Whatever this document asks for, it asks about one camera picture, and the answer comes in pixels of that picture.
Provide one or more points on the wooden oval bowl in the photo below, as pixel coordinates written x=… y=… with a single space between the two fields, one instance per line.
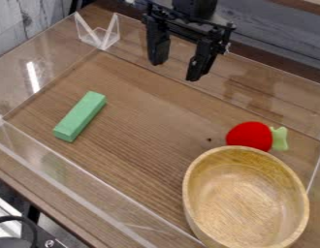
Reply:
x=243 y=199

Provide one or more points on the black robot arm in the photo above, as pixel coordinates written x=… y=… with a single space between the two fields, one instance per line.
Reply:
x=188 y=19

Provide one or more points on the red plush strawberry toy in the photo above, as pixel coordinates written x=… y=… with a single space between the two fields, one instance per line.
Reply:
x=257 y=135

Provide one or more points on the black metal table frame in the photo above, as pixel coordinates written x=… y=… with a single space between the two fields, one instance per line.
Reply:
x=52 y=235

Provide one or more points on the clear acrylic corner bracket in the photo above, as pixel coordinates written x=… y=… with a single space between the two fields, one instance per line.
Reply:
x=99 y=38

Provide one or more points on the clear acrylic enclosure wall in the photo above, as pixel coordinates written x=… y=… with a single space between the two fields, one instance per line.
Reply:
x=111 y=185

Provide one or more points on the green rectangular block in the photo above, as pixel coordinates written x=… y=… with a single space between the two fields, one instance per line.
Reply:
x=79 y=117

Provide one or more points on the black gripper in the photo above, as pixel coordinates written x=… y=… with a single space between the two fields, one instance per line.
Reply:
x=192 y=20

